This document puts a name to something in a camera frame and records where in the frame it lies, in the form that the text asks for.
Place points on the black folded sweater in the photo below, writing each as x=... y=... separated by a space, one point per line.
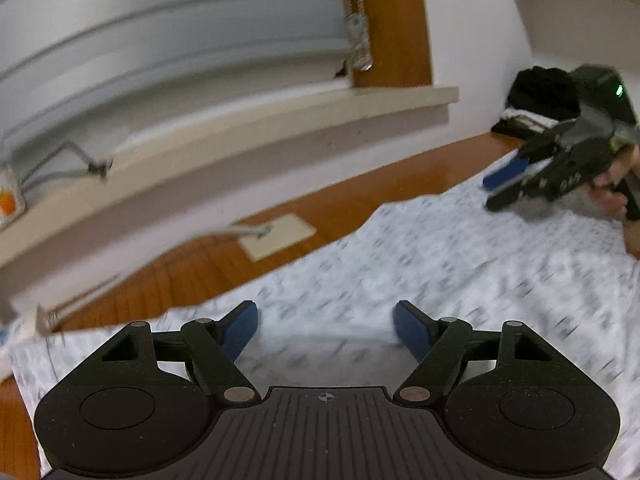
x=542 y=90

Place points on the cream socket plate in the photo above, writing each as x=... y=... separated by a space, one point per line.
x=280 y=237

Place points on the white patterned pants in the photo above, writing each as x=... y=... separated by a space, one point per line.
x=450 y=270

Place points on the person's right forearm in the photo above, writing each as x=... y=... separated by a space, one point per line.
x=634 y=240

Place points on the person's right hand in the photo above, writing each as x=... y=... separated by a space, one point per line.
x=612 y=195

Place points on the white window blinds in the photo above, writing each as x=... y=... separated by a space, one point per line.
x=150 y=35

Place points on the wooden window frame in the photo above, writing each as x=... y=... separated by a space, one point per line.
x=395 y=20

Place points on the cream window sill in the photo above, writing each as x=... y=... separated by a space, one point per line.
x=225 y=145

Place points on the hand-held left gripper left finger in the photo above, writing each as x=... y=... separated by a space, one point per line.
x=242 y=327

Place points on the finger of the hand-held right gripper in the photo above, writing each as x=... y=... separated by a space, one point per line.
x=505 y=172
x=530 y=191

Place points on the white patterned folded garment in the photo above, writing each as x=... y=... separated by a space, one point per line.
x=530 y=119

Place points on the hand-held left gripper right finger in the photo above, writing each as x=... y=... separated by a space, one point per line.
x=412 y=327

